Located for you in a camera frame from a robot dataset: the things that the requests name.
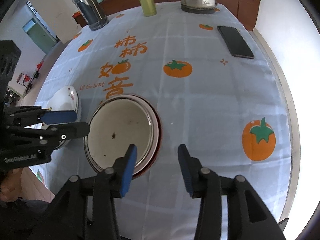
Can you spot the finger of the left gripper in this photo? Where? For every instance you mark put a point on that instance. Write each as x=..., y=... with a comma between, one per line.
x=50, y=117
x=53, y=134

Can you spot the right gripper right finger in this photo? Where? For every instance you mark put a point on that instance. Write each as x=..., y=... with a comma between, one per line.
x=248, y=216

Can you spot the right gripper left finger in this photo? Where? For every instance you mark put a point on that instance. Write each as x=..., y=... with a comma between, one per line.
x=84, y=208

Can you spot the white plate pink floral rim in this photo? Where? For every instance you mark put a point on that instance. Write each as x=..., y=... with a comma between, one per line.
x=77, y=115

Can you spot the stainless steel bowl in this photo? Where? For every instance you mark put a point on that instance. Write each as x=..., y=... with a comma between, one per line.
x=117, y=123

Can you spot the white plate red flowers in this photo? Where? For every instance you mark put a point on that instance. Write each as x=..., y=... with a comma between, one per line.
x=65, y=99

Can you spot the person's left hand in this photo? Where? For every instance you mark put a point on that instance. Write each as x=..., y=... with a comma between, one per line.
x=11, y=186

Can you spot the red folding chair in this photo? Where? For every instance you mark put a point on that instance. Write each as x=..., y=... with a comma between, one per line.
x=27, y=80

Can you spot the green door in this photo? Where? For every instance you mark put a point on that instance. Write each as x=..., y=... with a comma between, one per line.
x=39, y=35

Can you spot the dark blue thermos jug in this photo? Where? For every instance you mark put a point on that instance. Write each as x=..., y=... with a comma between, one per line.
x=92, y=13

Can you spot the persimmon print tablecloth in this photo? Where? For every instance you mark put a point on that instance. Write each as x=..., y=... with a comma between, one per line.
x=227, y=110

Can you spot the black smartphone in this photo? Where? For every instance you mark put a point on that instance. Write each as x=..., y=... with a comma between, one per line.
x=235, y=42

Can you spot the brown wooden sideboard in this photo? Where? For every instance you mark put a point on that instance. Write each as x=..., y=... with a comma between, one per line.
x=246, y=11

